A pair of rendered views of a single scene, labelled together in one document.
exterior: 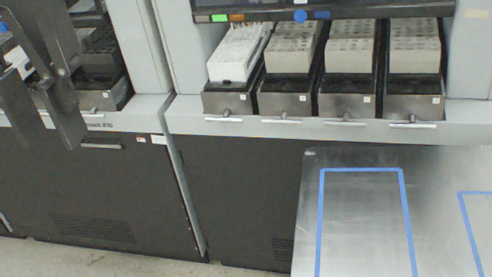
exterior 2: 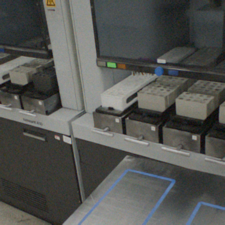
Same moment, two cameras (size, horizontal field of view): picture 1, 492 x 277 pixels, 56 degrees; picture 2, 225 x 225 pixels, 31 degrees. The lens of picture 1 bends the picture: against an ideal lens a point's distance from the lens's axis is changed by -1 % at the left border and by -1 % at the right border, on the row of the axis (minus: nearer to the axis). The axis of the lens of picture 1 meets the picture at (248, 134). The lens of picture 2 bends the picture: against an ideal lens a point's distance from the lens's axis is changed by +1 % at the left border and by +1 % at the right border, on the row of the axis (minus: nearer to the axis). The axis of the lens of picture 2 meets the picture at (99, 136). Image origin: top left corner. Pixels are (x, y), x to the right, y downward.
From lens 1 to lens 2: 0.47 m
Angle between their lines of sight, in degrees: 18
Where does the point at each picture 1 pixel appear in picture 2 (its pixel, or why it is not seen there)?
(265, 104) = (130, 128)
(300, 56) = (159, 99)
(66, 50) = not seen: outside the picture
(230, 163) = (107, 166)
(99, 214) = (29, 185)
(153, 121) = (65, 126)
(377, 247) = (125, 217)
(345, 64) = (189, 110)
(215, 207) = not seen: hidden behind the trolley
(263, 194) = not seen: hidden behind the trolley
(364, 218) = (130, 201)
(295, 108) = (148, 134)
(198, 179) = (88, 173)
